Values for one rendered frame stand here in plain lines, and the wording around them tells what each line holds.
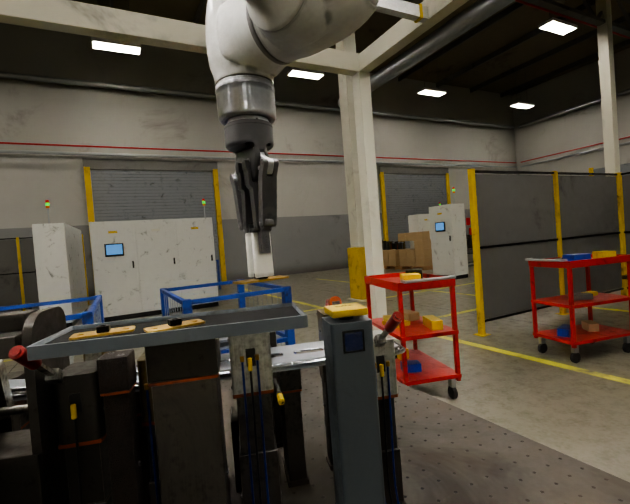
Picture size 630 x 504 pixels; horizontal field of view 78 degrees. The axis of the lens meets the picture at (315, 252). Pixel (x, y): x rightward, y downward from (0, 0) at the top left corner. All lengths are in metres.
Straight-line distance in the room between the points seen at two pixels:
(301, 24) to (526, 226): 5.44
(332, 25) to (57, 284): 8.48
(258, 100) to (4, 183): 14.92
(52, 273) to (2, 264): 4.30
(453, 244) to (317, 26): 10.47
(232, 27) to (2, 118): 15.31
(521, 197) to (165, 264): 6.74
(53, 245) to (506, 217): 7.72
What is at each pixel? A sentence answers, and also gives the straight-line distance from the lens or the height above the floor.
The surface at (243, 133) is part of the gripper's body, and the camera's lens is 0.61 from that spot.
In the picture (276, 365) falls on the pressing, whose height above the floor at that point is 1.00.
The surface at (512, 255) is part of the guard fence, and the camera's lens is 5.60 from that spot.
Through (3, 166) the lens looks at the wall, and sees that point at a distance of 15.53.
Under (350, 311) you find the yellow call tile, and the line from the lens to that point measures 0.63.
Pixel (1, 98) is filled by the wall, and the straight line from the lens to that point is 16.04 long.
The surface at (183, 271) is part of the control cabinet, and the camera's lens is 8.92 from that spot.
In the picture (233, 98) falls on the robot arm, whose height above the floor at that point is 1.49.
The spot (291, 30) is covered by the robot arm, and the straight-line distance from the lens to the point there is 0.54.
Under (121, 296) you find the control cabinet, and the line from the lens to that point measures 8.83.
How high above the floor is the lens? 1.27
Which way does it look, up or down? 1 degrees down
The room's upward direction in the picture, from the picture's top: 4 degrees counter-clockwise
